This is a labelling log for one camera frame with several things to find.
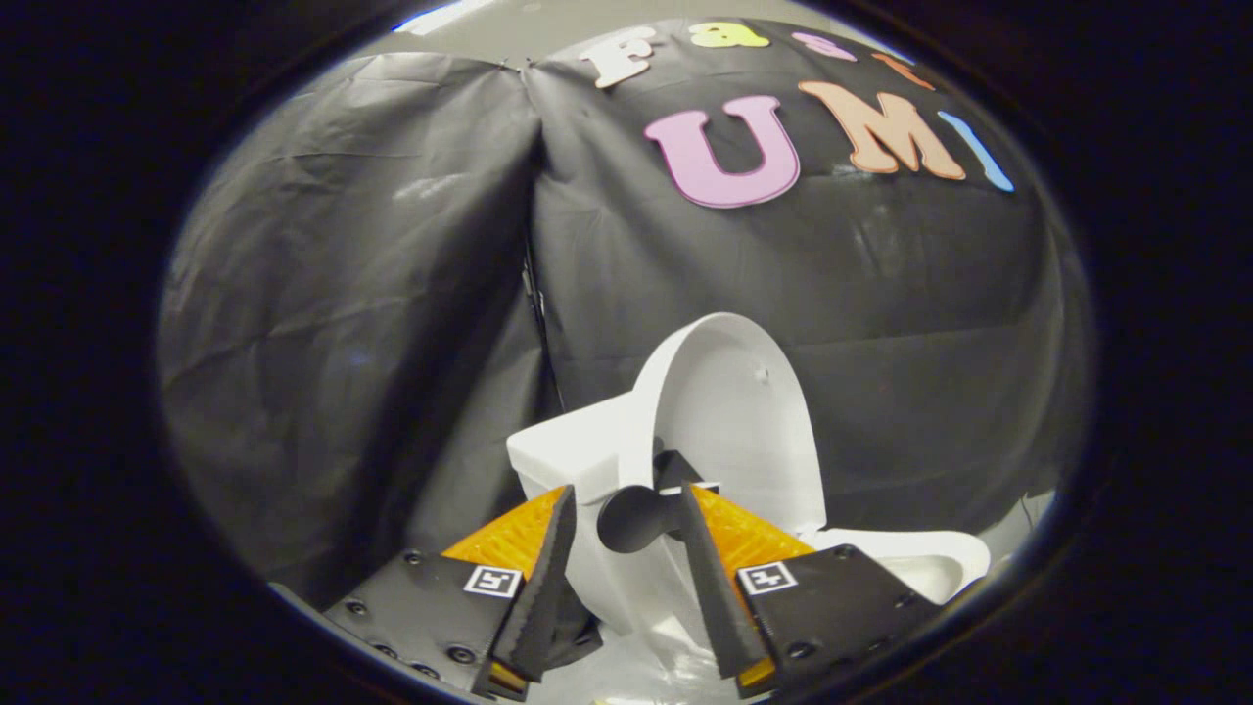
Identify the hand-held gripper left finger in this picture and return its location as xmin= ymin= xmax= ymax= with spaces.
xmin=323 ymin=484 xmax=580 ymax=702

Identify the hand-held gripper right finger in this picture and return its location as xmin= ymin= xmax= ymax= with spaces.
xmin=677 ymin=482 xmax=946 ymax=699

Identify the white toilet lid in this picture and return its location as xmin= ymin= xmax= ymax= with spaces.
xmin=596 ymin=312 xmax=829 ymax=555

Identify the white toilet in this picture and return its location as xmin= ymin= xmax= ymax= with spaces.
xmin=505 ymin=396 xmax=993 ymax=688

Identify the black backdrop cloth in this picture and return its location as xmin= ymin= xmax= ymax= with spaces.
xmin=157 ymin=18 xmax=1090 ymax=610

